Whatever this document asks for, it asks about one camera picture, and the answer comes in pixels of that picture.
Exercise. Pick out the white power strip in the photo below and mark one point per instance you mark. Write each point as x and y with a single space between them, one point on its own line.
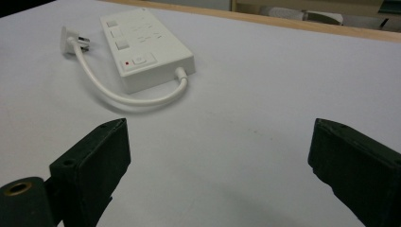
151 44

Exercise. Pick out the beige chair seat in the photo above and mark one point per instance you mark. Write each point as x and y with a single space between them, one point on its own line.
324 17

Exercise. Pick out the white power plug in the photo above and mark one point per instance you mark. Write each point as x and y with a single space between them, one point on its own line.
65 40

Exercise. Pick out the wooden furniture post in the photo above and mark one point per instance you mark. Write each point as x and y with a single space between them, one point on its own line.
234 4

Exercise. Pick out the dark green object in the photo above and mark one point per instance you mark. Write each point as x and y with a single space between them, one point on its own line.
391 6

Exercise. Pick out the grey padded roll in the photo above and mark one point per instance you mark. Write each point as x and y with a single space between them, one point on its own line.
280 12

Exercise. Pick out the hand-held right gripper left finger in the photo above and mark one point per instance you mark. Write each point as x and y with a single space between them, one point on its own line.
91 164

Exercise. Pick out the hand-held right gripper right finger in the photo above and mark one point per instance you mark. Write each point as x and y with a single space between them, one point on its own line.
359 170

